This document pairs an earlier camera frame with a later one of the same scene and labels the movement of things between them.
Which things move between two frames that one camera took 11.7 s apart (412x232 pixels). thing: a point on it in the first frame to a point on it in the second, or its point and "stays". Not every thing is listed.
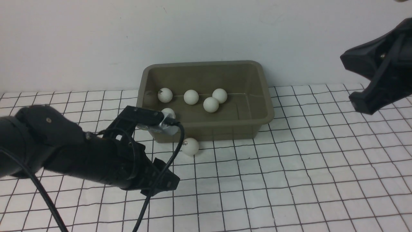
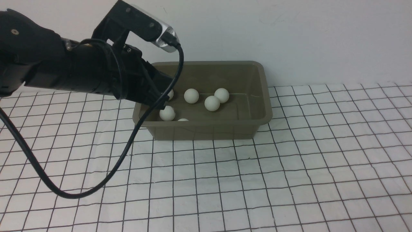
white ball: (191, 97) stays
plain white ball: (168, 112) stays
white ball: (220, 94) stays
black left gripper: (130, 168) to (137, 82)
